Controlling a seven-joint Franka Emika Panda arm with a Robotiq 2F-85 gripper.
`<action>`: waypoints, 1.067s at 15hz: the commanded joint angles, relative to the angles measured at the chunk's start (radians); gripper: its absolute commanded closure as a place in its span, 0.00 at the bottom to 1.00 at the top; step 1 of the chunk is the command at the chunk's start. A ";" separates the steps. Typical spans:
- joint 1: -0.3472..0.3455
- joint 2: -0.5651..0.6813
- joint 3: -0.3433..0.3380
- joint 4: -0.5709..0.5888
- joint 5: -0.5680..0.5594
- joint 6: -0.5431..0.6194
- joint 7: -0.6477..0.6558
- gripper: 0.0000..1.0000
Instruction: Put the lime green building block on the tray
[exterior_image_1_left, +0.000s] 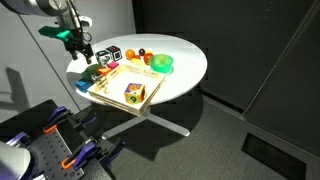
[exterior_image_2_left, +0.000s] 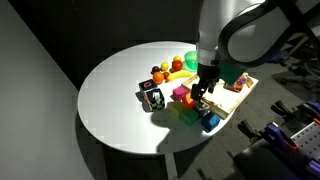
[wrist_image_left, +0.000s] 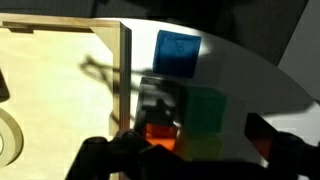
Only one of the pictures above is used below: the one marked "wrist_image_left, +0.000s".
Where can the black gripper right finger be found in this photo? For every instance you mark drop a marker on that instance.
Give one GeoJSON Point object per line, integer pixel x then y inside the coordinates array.
{"type": "Point", "coordinates": [286, 156]}

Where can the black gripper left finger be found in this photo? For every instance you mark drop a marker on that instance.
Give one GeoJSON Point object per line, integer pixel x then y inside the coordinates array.
{"type": "Point", "coordinates": [113, 160]}

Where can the lime green building block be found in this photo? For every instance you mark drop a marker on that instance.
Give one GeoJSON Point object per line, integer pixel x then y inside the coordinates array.
{"type": "Point", "coordinates": [203, 146]}

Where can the orange building block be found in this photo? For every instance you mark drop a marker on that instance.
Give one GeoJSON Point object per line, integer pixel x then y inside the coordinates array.
{"type": "Point", "coordinates": [161, 135]}

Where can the light wooden tray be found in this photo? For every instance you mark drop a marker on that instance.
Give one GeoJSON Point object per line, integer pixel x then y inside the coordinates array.
{"type": "Point", "coordinates": [56, 93]}

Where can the dark green building block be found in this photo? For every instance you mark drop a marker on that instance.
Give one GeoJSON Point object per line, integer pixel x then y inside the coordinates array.
{"type": "Point", "coordinates": [204, 111]}

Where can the blue building block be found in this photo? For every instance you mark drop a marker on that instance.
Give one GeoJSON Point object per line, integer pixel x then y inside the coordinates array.
{"type": "Point", "coordinates": [176, 55]}

